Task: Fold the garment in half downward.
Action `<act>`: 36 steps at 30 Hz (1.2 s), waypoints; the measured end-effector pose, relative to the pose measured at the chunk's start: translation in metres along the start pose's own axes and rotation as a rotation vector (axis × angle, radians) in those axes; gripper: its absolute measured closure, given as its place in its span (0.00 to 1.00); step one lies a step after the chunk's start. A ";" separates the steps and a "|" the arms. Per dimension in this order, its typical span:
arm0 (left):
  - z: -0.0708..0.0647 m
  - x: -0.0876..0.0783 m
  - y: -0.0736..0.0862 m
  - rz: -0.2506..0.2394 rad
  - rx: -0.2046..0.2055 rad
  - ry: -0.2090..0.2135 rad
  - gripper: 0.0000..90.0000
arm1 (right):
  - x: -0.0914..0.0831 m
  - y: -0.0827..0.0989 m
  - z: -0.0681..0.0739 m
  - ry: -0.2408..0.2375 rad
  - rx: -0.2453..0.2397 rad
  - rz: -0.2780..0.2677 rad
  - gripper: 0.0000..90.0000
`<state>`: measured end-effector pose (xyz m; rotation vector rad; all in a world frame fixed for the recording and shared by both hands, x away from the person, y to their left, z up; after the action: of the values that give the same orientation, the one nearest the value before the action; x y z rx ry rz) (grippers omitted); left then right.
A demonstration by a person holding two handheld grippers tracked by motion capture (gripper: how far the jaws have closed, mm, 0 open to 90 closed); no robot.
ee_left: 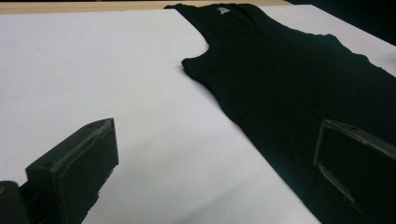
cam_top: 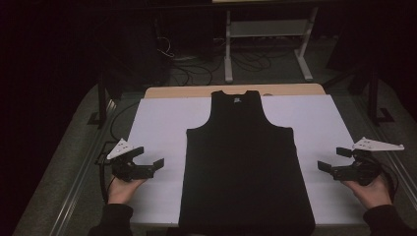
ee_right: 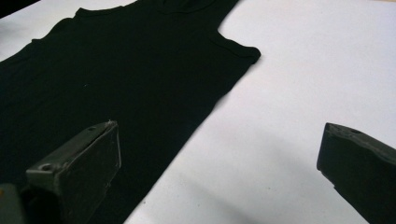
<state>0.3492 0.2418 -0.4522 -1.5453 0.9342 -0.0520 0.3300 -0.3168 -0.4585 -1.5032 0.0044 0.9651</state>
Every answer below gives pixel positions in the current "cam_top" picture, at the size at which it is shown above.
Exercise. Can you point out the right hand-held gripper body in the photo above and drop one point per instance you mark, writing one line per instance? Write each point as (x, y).
(359, 170)

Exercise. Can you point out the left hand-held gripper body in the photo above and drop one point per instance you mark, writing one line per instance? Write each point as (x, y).
(131, 172)

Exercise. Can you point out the black tank top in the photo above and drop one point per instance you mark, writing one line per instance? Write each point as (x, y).
(242, 164)

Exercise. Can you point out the person's left hand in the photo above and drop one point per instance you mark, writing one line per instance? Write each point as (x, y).
(123, 190)

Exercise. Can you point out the person's right hand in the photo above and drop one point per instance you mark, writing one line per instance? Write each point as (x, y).
(373, 195)

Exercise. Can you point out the white table mat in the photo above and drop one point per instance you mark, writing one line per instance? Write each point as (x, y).
(164, 124)

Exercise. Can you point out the black metal stand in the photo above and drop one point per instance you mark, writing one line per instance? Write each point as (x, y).
(373, 98)
(102, 105)

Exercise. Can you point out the black floor bracket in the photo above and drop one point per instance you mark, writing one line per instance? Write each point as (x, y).
(103, 154)

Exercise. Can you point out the white metal desk frame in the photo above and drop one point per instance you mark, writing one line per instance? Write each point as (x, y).
(268, 29)

